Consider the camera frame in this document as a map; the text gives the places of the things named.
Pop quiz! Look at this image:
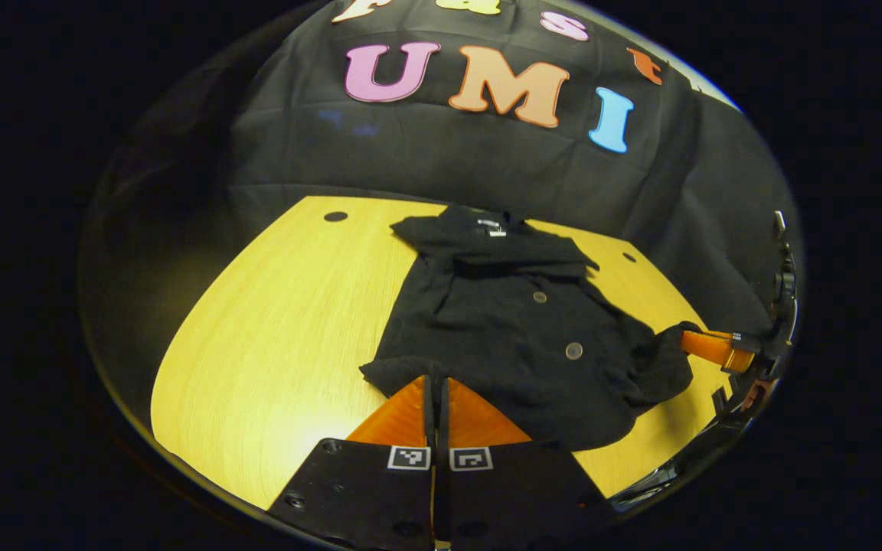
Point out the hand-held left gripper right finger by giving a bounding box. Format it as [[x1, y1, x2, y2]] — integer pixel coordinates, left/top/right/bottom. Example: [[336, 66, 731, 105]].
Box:
[[435, 377, 614, 551]]

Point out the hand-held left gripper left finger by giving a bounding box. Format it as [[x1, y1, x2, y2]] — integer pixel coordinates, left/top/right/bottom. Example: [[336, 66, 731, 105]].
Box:
[[267, 375, 436, 551]]

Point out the black backdrop cloth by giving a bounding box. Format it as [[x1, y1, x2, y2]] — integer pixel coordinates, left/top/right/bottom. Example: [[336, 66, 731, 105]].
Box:
[[81, 0, 802, 360]]

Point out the black buttoned coat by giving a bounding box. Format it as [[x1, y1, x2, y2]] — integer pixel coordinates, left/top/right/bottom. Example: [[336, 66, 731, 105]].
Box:
[[359, 203, 706, 452]]

